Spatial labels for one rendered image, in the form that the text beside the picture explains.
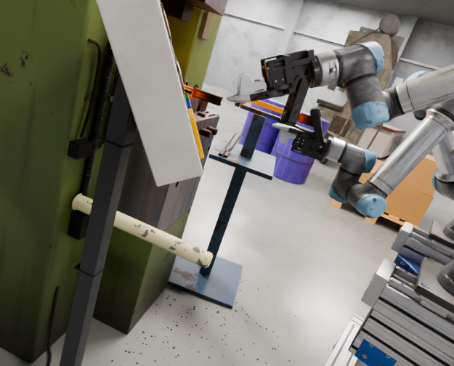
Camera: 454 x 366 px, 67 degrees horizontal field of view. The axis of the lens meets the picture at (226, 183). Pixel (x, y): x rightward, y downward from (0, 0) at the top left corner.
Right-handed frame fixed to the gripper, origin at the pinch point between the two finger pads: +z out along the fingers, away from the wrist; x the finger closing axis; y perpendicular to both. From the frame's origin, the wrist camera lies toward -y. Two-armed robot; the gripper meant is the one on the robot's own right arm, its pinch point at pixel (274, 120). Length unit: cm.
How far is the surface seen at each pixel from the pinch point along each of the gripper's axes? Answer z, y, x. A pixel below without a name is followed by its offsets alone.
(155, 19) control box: 13, -16, -73
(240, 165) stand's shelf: 9.9, 26.4, 25.3
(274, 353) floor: -36, 100, 12
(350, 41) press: -23, -124, 685
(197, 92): 29.3, 0.0, -0.7
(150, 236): 18, 37, -39
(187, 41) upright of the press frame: 48, -15, 23
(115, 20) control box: 17, -14, -75
